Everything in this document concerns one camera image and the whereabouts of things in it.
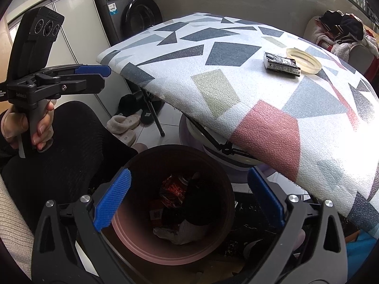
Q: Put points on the grey fluffy slipper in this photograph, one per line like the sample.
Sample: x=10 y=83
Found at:
x=119 y=124
x=128 y=137

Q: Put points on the brown round trash bin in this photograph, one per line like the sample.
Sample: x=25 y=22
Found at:
x=171 y=184

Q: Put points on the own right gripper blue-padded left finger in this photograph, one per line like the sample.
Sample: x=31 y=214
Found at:
x=96 y=214

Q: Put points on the small black printed packet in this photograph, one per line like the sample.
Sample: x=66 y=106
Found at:
x=277 y=63

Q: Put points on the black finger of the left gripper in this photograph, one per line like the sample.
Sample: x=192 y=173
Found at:
x=81 y=84

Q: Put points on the grey front-load washing machine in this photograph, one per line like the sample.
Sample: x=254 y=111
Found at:
x=123 y=19

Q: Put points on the grey fluffy slipper far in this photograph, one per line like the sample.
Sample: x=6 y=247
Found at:
x=119 y=124

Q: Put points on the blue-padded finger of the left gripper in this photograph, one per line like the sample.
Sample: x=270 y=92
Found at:
x=60 y=70

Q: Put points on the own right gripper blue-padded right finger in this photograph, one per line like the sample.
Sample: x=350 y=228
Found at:
x=282 y=212

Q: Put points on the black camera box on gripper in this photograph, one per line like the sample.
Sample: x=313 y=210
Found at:
x=35 y=36

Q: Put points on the geometric patterned table cloth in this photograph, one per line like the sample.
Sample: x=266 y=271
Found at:
x=319 y=130

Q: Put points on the person's left hand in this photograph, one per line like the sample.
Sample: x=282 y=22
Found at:
x=14 y=124

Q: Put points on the cream plastic jar lid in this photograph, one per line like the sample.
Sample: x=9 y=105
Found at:
x=304 y=60

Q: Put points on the black folding table leg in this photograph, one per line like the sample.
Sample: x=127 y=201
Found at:
x=152 y=111

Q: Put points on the chair piled with clothes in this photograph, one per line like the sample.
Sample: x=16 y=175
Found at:
x=345 y=36

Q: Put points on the black shoe under table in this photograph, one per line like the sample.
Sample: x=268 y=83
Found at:
x=132 y=103

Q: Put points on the grey fluffy slipper near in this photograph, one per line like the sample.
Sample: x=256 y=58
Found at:
x=128 y=137

